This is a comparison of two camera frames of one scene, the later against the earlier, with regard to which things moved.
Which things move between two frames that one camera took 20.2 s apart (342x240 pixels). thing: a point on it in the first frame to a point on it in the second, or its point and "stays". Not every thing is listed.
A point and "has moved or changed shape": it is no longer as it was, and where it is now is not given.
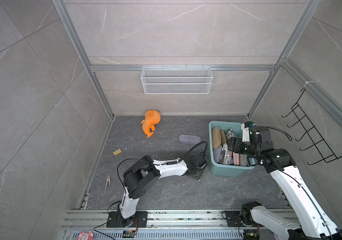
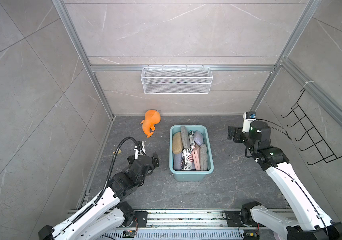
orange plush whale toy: x=152 y=117 stays
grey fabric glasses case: x=243 y=159 has moved or changed shape
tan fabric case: x=216 y=137 to x=177 y=143
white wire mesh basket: x=176 y=80 stays
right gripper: x=235 y=142 to x=238 y=132
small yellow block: x=117 y=152 stays
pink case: x=236 y=158 has moved or changed shape
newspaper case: x=226 y=155 has moved or changed shape
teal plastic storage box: x=227 y=170 to x=194 y=175
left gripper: x=198 y=176 to x=156 y=161
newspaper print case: x=229 y=133 has moved or changed shape
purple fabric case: x=217 y=153 has moved or changed shape
